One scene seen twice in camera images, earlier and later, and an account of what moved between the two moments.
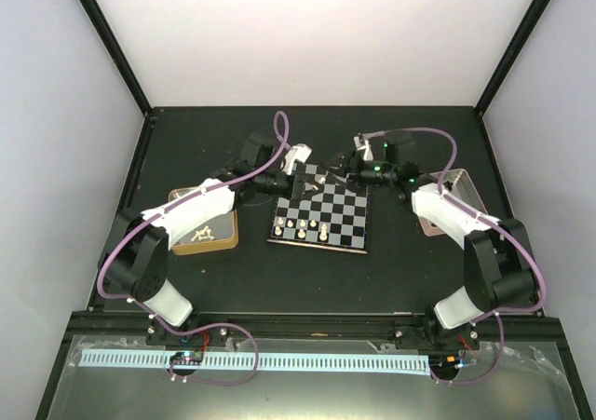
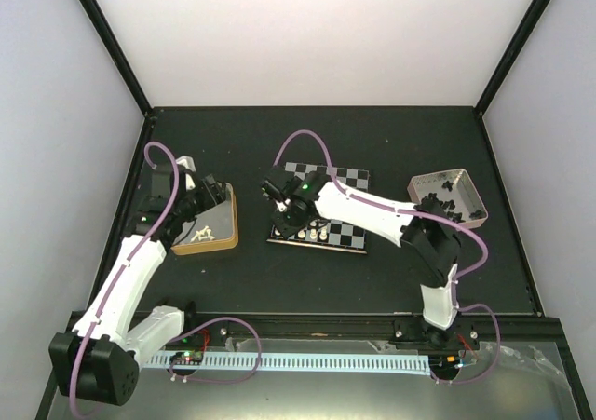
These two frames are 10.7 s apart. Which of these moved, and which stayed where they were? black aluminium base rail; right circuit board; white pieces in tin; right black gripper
Moved: right black gripper
Stayed: black aluminium base rail; white pieces in tin; right circuit board
